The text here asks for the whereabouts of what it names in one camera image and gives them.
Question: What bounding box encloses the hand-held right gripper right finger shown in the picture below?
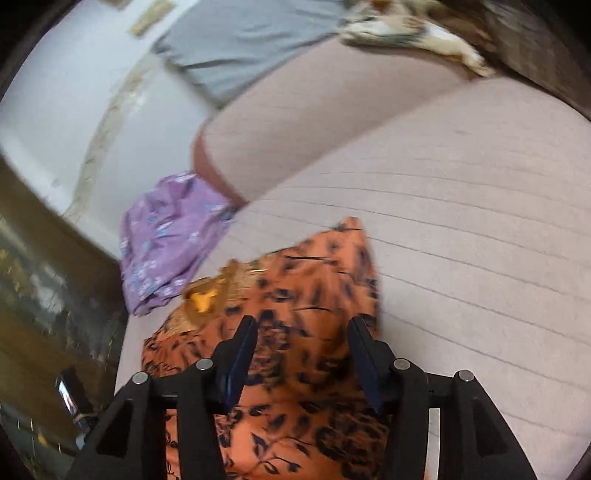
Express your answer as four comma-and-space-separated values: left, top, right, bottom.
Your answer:
347, 316, 539, 480

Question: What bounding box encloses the grey pillow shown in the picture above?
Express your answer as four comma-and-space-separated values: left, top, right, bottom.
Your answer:
152, 0, 352, 109

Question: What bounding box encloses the purple floral garment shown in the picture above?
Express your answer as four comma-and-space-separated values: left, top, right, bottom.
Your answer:
119, 171, 238, 317

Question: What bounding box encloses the brown wooden cabinet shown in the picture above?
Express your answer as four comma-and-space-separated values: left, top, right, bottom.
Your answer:
0, 157, 127, 462

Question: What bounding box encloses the orange black floral garment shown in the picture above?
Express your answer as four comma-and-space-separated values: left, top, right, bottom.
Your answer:
141, 217, 393, 480

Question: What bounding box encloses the pink quilted sofa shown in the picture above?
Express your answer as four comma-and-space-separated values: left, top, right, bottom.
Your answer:
113, 44, 591, 480

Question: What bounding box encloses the small black device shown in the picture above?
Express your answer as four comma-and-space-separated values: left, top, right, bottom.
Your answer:
55, 367, 95, 423

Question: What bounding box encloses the cream floral cloth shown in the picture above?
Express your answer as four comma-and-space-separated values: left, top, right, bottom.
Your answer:
339, 0, 497, 77

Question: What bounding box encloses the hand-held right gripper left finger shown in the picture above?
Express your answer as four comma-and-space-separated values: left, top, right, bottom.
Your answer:
67, 315, 258, 480

